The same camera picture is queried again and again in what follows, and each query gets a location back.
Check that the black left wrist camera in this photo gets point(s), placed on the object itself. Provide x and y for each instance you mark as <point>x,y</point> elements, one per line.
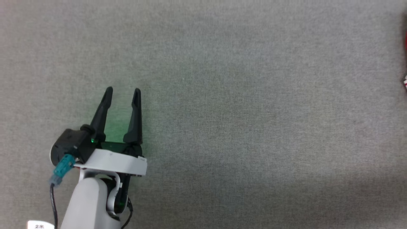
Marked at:
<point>71,144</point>

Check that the red and white jersey shirt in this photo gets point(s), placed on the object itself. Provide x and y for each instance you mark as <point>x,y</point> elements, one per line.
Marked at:
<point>405,47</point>

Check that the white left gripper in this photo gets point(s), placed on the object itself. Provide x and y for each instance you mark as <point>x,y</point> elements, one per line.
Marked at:
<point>117,162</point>

